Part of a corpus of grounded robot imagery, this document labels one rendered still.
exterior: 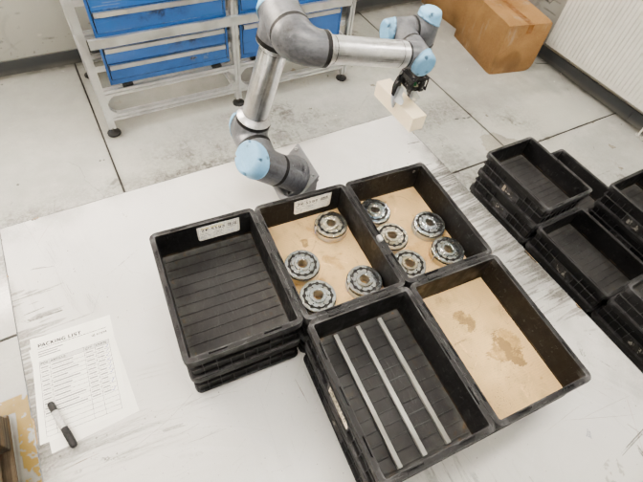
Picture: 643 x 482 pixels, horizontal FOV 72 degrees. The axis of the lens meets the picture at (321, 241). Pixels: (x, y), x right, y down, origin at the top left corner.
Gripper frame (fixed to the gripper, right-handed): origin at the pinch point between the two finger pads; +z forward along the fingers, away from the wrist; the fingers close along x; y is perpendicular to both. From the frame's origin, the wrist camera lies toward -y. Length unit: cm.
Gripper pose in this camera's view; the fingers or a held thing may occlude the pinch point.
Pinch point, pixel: (400, 101)
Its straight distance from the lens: 175.3
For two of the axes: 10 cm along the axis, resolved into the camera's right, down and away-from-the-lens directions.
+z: -1.0, 5.9, 8.0
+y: 4.8, 7.4, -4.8
